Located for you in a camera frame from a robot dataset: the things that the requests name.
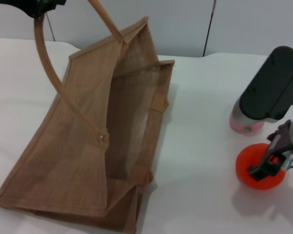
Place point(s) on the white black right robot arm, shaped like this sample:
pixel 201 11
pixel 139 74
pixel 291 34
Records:
pixel 271 85

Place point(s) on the toy orange fruit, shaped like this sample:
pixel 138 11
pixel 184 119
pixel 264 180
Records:
pixel 246 161

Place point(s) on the brown jute handbag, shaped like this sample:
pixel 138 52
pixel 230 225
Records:
pixel 75 158

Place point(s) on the pink toy peach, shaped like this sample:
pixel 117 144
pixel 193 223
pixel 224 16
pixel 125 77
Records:
pixel 241 126

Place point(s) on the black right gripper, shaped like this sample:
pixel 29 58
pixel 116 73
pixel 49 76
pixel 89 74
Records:
pixel 282 136

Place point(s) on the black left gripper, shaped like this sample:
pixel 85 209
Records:
pixel 20 4

